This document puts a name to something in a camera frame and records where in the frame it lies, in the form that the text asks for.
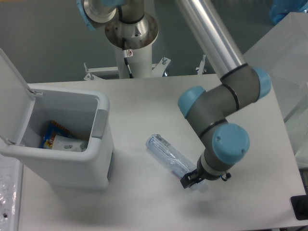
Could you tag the white tissue paper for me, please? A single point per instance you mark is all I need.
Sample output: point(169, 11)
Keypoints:
point(62, 143)

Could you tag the clear plastic bottle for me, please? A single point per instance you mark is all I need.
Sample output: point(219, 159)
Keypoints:
point(169, 155)

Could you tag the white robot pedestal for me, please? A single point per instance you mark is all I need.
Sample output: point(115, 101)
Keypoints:
point(130, 64)

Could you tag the black device at edge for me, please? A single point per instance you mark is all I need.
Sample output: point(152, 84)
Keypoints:
point(300, 206)

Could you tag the white side table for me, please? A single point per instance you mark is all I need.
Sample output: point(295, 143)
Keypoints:
point(283, 54)

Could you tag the white trash can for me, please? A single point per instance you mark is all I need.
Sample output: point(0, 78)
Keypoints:
point(85, 114)

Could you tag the colourful snack wrapper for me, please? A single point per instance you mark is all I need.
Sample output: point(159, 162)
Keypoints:
point(54, 129)

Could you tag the white trash can lid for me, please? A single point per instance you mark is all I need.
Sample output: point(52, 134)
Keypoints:
point(17, 102)

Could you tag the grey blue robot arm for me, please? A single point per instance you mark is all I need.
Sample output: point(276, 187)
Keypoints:
point(129, 28)

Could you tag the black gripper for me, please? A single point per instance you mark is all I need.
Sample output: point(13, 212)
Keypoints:
point(191, 178)

